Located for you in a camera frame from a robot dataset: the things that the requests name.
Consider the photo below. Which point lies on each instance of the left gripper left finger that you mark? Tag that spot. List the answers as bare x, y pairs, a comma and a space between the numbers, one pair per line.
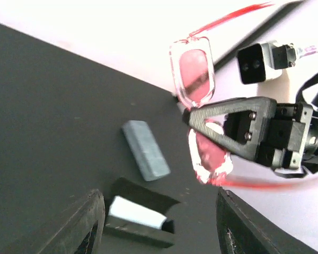
81, 227

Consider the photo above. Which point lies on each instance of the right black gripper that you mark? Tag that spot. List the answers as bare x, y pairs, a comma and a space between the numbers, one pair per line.
257, 125

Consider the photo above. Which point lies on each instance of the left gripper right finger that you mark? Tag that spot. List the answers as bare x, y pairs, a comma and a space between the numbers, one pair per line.
242, 229

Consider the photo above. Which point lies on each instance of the light blue cloth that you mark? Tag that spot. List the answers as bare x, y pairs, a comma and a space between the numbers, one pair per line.
127, 210

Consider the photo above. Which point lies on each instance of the black glasses case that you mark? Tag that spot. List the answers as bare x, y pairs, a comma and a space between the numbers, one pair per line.
162, 238

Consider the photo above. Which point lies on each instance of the green lined glasses case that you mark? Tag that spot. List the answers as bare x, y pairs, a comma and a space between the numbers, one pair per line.
146, 151

